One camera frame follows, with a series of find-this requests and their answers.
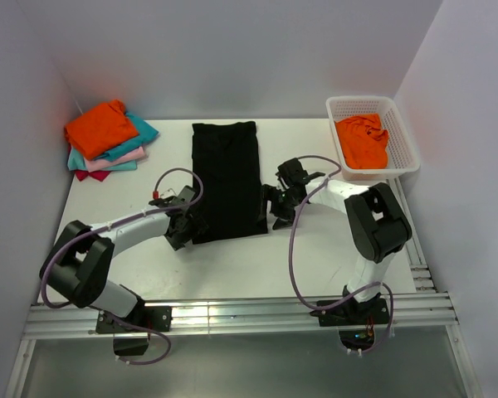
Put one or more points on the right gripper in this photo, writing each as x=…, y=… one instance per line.
x=275, y=203

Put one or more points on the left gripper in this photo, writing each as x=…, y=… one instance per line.
x=192, y=226

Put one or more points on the black t shirt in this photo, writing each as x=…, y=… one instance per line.
x=226, y=158

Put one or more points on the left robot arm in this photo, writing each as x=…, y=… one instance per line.
x=77, y=269

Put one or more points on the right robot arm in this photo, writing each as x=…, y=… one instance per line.
x=377, y=223

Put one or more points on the magenta folded t shirt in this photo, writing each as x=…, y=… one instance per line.
x=99, y=176

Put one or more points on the orange crumpled t shirt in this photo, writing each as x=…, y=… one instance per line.
x=363, y=141

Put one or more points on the pink folded t shirt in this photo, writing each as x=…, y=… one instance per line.
x=127, y=162

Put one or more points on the teal folded t shirt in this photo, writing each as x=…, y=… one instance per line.
x=146, y=135

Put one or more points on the orange folded t shirt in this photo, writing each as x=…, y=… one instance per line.
x=100, y=129

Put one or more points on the white plastic basket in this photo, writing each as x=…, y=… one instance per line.
x=402, y=155

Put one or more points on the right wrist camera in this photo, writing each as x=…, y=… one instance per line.
x=292, y=174

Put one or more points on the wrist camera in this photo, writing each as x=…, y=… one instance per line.
x=292, y=174
x=169, y=199

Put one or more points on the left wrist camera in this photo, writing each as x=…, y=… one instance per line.
x=169, y=199

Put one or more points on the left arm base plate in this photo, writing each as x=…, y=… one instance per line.
x=157, y=318

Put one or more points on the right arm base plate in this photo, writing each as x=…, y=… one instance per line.
x=372, y=312

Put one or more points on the aluminium mounting rail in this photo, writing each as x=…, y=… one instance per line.
x=222, y=317

